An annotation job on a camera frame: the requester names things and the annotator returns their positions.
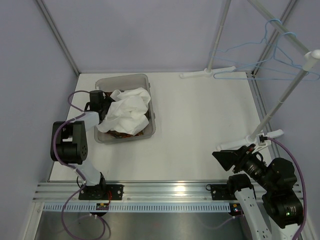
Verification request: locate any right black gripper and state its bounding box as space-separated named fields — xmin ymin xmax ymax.
xmin=212 ymin=142 xmax=276 ymax=191

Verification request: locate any white shirt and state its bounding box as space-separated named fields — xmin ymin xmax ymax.
xmin=97 ymin=87 xmax=151 ymax=136

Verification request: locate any red plaid shirt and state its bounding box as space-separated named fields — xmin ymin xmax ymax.
xmin=103 ymin=91 xmax=152 ymax=139

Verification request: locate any light blue wire hanger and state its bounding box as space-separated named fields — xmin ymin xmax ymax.
xmin=210 ymin=18 xmax=302 ymax=71

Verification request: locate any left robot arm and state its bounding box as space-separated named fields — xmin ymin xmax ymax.
xmin=50 ymin=90 xmax=114 ymax=200

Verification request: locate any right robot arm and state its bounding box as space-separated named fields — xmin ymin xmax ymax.
xmin=212 ymin=144 xmax=306 ymax=240

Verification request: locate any white clothes rack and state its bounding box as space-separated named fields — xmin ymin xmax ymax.
xmin=180 ymin=0 xmax=320 ymax=151

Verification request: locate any grey translucent plastic bin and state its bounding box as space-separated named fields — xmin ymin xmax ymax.
xmin=94 ymin=73 xmax=156 ymax=144

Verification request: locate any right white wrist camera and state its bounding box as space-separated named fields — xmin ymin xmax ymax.
xmin=245 ymin=133 xmax=272 ymax=153

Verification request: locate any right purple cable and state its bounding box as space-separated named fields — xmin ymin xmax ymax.
xmin=199 ymin=136 xmax=307 ymax=240

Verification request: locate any purple cable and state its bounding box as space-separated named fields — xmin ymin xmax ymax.
xmin=199 ymin=136 xmax=307 ymax=240
xmin=51 ymin=90 xmax=111 ymax=240

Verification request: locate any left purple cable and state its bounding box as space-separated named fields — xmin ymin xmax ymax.
xmin=51 ymin=90 xmax=111 ymax=240

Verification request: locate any left aluminium frame post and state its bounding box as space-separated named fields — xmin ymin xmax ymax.
xmin=34 ymin=0 xmax=81 ymax=77

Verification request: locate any aluminium frame post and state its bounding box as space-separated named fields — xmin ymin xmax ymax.
xmin=34 ymin=0 xmax=81 ymax=77
xmin=251 ymin=0 xmax=300 ymax=77

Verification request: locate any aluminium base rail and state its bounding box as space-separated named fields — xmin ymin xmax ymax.
xmin=32 ymin=181 xmax=226 ymax=203

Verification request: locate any white slotted cable duct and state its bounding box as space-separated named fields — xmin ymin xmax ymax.
xmin=43 ymin=202 xmax=231 ymax=213

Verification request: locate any right aluminium frame post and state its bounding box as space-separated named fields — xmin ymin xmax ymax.
xmin=251 ymin=0 xmax=300 ymax=77

